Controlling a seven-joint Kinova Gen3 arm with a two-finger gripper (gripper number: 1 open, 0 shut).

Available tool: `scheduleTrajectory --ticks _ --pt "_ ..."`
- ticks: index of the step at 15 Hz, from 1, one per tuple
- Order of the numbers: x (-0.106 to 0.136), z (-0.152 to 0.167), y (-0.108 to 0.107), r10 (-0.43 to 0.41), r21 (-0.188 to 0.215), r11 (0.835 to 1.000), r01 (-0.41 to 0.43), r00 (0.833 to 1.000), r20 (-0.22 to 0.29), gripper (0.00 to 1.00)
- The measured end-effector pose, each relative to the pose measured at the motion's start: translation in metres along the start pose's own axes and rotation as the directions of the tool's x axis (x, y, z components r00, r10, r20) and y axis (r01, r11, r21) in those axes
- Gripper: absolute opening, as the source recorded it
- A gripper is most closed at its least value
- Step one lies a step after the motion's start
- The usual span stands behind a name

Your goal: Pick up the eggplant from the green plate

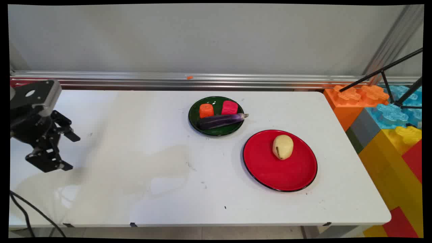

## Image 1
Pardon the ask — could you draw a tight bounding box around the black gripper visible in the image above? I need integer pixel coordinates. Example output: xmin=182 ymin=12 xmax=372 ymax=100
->
xmin=9 ymin=110 xmax=81 ymax=173

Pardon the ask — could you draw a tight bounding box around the purple toy eggplant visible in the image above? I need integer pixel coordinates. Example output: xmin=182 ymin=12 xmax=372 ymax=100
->
xmin=197 ymin=113 xmax=249 ymax=131

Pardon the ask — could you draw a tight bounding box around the orange toy cube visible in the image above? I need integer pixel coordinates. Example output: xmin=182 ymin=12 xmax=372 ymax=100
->
xmin=199 ymin=103 xmax=215 ymax=119

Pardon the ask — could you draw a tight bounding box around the dark green enamel plate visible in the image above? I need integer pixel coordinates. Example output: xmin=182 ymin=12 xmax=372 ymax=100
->
xmin=188 ymin=96 xmax=245 ymax=137

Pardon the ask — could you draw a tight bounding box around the red toy cube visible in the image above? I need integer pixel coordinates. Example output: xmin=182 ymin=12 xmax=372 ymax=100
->
xmin=221 ymin=100 xmax=239 ymax=115

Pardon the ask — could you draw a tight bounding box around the red plate with black rim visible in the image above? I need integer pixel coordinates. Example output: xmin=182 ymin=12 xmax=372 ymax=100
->
xmin=242 ymin=129 xmax=318 ymax=192

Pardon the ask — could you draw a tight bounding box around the beige toy potato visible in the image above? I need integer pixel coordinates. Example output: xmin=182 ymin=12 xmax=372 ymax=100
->
xmin=272 ymin=134 xmax=294 ymax=160

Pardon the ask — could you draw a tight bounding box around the orange giant building block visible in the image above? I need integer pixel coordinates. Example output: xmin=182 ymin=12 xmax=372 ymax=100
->
xmin=323 ymin=84 xmax=390 ymax=132

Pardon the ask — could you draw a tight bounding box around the grey giant building block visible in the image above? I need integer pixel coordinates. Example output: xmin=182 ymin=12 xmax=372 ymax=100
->
xmin=346 ymin=107 xmax=374 ymax=155

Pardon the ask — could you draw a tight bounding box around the yellow giant building block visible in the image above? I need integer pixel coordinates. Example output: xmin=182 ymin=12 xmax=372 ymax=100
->
xmin=358 ymin=126 xmax=424 ymax=238

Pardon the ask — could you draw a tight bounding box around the blue giant building block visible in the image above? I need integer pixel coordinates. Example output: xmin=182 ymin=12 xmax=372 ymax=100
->
xmin=366 ymin=84 xmax=423 ymax=130

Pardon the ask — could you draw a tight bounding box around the black tripod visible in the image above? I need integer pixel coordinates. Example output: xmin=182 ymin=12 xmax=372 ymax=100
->
xmin=339 ymin=48 xmax=423 ymax=110

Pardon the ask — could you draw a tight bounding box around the red giant building block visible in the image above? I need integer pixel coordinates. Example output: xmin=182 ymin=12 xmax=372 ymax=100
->
xmin=382 ymin=206 xmax=420 ymax=238
xmin=401 ymin=139 xmax=423 ymax=184

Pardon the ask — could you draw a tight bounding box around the black cable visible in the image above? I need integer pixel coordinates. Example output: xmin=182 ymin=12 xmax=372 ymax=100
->
xmin=9 ymin=194 xmax=36 ymax=238
xmin=9 ymin=190 xmax=67 ymax=238

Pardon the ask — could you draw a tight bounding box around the aluminium rail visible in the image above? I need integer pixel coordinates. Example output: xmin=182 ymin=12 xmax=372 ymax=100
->
xmin=10 ymin=70 xmax=422 ymax=91

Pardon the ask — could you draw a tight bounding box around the aluminium post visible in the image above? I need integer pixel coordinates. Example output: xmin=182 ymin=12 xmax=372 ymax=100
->
xmin=363 ymin=5 xmax=424 ymax=85

